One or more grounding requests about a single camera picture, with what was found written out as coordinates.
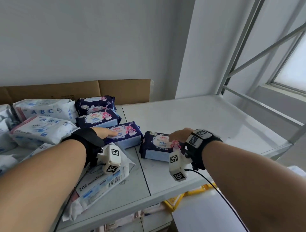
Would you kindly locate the white marker plate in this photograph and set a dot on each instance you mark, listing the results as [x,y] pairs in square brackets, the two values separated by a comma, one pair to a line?
[197,137]

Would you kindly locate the white metal shelf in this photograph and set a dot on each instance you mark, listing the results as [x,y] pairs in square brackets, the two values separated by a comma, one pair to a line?
[203,119]

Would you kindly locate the person's right hand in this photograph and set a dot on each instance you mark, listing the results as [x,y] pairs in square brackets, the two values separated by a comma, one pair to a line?
[182,135]

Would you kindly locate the frosted glass window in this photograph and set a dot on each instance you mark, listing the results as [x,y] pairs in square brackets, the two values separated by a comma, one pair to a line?
[294,71]

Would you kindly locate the person's right forearm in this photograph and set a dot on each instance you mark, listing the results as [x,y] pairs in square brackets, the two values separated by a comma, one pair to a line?
[258,191]

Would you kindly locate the person's left hand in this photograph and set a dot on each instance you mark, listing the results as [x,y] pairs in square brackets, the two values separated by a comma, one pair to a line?
[105,133]

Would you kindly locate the white blue ABC packs group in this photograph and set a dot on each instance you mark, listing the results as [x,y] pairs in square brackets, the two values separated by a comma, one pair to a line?
[43,129]

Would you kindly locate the brown cardboard sheet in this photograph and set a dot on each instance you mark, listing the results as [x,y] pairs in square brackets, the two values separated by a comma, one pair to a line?
[119,90]

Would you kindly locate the person's left forearm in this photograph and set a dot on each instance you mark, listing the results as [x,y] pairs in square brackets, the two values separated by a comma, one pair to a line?
[40,186]

